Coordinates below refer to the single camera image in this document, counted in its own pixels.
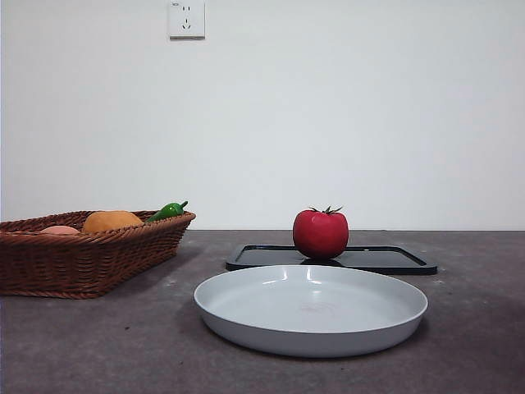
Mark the black rectangular tray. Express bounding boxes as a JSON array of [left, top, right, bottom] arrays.
[[225, 244, 438, 276]]

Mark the brown wicker basket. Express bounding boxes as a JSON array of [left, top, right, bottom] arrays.
[[0, 209, 197, 300]]

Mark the white wall socket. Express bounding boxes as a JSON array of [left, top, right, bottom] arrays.
[[168, 0, 206, 41]]

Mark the orange round fruit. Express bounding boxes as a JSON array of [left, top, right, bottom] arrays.
[[83, 210, 144, 235]]

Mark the red tomato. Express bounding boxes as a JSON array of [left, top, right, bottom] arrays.
[[292, 204, 350, 260]]

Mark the pink peach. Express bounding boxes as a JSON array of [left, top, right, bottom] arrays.
[[39, 225, 82, 236]]

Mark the pale grey round plate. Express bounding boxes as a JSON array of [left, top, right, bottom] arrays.
[[193, 264, 429, 359]]

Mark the green chili pepper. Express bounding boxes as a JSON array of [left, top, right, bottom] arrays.
[[144, 200, 189, 223]]

